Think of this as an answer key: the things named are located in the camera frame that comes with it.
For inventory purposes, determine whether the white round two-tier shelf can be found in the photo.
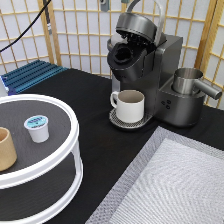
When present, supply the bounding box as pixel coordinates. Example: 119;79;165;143
0;94;83;224

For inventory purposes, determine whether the blue ribbed mat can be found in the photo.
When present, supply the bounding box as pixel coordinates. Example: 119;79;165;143
2;60;66;95

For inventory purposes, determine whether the grey woven placemat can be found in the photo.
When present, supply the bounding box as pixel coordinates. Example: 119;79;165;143
85;127;224;224

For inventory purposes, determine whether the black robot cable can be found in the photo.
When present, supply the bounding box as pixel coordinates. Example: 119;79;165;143
0;0;54;54

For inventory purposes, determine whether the steel milk frother jug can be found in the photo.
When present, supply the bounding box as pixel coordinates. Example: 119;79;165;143
172;68;222;100

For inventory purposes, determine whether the white ceramic mug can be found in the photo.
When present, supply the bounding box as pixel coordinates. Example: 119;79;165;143
110;90;145;123

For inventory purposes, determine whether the grey pod coffee machine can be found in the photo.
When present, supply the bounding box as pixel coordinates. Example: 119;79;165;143
107;0;205;130

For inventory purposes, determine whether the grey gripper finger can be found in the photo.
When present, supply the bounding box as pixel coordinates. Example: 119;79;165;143
99;0;109;12

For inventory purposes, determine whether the tan wooden cup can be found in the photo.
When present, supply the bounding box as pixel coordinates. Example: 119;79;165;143
0;127;17;171

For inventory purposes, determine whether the white blue coffee pod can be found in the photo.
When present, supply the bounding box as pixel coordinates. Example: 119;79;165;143
24;115;49;143

